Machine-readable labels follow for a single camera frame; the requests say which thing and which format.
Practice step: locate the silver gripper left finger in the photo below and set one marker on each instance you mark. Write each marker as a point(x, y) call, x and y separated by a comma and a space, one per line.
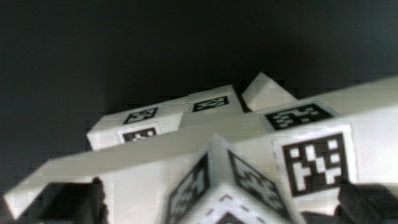
point(69, 204)

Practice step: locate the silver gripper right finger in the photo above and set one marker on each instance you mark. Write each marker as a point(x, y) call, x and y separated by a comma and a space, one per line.
point(369, 202)

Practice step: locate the white chair back piece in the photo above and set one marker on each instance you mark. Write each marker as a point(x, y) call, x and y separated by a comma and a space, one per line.
point(316, 142)

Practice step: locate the small white marker cube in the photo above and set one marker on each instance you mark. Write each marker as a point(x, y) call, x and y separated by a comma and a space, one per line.
point(227, 194)

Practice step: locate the white chair leg block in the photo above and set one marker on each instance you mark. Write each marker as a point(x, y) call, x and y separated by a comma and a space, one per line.
point(266, 94)
point(161, 118)

